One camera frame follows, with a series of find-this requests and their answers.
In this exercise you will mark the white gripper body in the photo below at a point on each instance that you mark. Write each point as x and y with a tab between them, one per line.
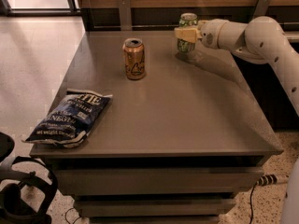
209	34

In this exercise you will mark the green soda can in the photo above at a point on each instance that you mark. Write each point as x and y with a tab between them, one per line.
186	19

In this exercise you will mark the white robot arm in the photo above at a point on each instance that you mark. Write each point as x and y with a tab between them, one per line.
262	40

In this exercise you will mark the orange soda can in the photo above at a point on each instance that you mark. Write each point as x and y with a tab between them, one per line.
134	58

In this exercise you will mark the blue chip bag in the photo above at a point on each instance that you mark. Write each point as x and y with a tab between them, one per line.
69	123

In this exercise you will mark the grey drawer cabinet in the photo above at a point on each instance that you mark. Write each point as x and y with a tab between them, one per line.
174	147

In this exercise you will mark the white power strip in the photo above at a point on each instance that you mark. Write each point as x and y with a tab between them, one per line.
266	180

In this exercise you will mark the right metal wall bracket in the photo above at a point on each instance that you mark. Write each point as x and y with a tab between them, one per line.
260	8

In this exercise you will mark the metal wall bracket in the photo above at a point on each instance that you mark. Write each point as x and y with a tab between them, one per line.
125	15
260	8

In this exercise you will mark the left metal wall bracket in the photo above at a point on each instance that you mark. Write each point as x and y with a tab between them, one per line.
125	15

